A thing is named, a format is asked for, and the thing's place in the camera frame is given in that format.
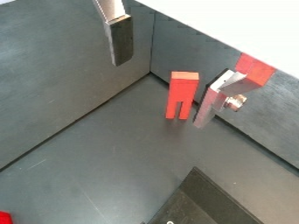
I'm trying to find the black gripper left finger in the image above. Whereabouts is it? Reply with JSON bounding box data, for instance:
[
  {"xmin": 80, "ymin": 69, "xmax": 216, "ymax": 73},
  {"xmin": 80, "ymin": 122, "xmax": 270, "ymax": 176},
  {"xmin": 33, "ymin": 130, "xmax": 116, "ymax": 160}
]
[{"xmin": 92, "ymin": 0, "xmax": 133, "ymax": 67}]

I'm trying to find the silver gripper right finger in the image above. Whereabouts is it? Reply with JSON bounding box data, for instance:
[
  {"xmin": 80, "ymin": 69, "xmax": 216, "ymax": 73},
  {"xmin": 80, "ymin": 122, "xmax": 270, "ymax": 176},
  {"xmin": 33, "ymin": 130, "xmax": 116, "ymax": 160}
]
[{"xmin": 192, "ymin": 69, "xmax": 247, "ymax": 129}]

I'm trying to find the red double-square peg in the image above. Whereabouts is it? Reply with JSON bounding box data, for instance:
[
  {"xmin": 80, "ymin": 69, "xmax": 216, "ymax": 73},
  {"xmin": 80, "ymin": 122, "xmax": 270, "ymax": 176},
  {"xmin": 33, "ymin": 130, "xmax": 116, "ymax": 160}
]
[{"xmin": 165, "ymin": 71, "xmax": 200, "ymax": 120}]

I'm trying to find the red peg board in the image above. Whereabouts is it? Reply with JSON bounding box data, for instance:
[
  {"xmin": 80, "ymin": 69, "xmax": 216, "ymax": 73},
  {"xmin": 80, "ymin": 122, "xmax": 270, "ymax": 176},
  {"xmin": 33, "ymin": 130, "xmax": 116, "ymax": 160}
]
[{"xmin": 0, "ymin": 211, "xmax": 13, "ymax": 224}]

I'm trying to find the red block on finger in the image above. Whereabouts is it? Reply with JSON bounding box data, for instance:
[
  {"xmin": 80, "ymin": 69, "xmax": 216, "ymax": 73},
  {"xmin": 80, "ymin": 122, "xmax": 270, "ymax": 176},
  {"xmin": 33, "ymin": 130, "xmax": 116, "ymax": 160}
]
[{"xmin": 235, "ymin": 53, "xmax": 276, "ymax": 88}]

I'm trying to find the black curved holder stand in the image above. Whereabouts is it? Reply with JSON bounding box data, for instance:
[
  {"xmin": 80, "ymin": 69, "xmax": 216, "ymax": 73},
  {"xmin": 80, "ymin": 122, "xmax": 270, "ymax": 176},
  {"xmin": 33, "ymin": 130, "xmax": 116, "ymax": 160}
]
[{"xmin": 147, "ymin": 166, "xmax": 264, "ymax": 224}]

